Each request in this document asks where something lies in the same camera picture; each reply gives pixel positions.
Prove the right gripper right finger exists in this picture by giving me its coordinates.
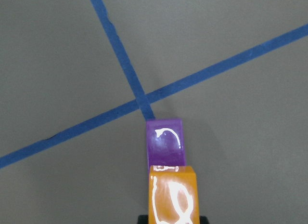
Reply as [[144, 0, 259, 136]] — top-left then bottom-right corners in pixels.
[[199, 216, 208, 224]]

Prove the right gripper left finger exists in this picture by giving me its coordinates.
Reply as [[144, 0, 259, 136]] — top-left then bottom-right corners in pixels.
[[137, 214, 149, 224]]

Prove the orange trapezoid block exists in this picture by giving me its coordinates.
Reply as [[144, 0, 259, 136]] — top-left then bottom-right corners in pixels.
[[148, 165, 200, 224]]

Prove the purple trapezoid block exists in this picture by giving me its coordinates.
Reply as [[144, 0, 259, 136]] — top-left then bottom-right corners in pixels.
[[146, 119, 186, 168]]

